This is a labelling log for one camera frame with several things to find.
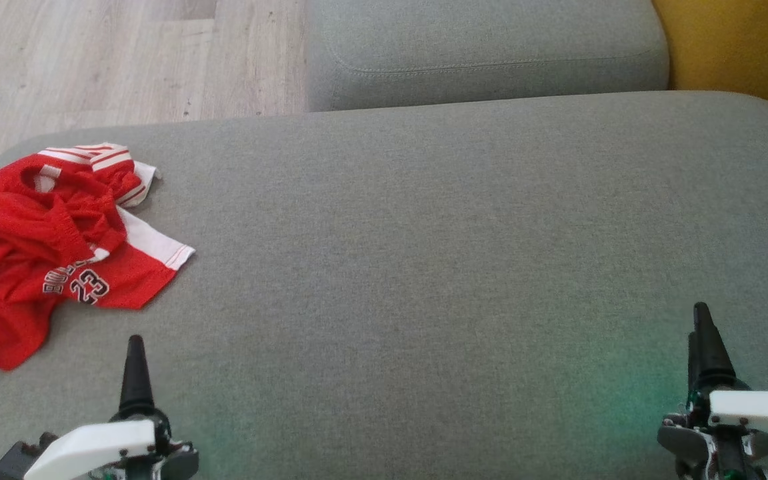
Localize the red Bulls 23 shorts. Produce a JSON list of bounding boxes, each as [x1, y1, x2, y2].
[[0, 207, 196, 371]]

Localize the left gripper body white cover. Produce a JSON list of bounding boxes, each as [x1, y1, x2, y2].
[[24, 408, 199, 480]]

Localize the large grey sofa seat cushion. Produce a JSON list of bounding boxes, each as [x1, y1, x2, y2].
[[0, 91, 768, 480]]

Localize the red white striped jersey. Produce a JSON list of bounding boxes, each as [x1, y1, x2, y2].
[[0, 142, 160, 301]]

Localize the yellow sofa back cushion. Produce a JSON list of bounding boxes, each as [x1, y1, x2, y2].
[[652, 0, 768, 132]]

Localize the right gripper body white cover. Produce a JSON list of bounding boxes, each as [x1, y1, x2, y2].
[[657, 380, 768, 480]]

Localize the small grey sofa seat cushion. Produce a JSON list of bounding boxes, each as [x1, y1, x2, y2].
[[305, 0, 670, 112]]

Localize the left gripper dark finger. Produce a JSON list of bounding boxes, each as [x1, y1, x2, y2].
[[119, 335, 155, 414]]

